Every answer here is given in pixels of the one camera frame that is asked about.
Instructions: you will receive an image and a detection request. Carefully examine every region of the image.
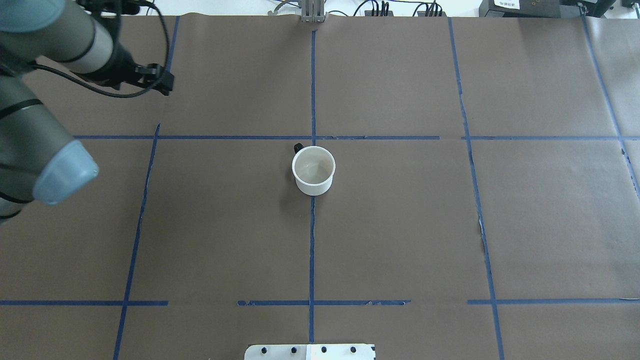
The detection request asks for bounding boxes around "black equipment box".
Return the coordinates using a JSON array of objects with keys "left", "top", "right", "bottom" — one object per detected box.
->
[{"left": 478, "top": 0, "right": 615, "bottom": 19}]

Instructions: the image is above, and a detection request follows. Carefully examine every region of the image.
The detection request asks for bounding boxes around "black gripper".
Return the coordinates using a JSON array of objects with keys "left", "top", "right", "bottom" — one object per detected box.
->
[{"left": 102, "top": 47, "right": 175, "bottom": 96}]

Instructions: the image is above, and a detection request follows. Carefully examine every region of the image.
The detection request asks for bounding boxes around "black power strip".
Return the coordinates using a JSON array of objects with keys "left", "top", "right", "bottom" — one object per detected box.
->
[
  {"left": 363, "top": 0, "right": 393, "bottom": 18},
  {"left": 412, "top": 0, "right": 446, "bottom": 18}
]

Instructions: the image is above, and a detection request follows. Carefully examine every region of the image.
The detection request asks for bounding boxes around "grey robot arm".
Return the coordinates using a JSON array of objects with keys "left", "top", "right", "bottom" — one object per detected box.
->
[{"left": 0, "top": 0, "right": 175, "bottom": 223}]

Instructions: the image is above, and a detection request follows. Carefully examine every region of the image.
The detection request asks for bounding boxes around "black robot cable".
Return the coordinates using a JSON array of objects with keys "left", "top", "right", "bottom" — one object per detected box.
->
[{"left": 30, "top": 0, "right": 171, "bottom": 99}]

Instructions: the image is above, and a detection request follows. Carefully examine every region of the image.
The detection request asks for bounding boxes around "white mug with smiley face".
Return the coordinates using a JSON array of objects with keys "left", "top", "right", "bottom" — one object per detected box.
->
[{"left": 291, "top": 143, "right": 336, "bottom": 197}]

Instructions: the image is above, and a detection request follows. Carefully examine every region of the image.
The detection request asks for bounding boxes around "black power strip left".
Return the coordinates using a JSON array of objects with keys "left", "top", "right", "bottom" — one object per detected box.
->
[{"left": 363, "top": 0, "right": 393, "bottom": 18}]

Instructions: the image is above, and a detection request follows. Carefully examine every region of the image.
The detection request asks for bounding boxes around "aluminium profile post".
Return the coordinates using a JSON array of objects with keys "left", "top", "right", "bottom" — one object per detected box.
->
[{"left": 298, "top": 0, "right": 327, "bottom": 23}]

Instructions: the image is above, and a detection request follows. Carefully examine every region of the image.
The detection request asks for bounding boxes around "black power strip right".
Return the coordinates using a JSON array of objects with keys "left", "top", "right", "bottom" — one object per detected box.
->
[{"left": 412, "top": 0, "right": 446, "bottom": 18}]

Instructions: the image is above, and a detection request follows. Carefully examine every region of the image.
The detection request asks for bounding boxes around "white metal mounting plate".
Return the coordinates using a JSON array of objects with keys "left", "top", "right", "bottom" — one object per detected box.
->
[{"left": 244, "top": 342, "right": 377, "bottom": 360}]

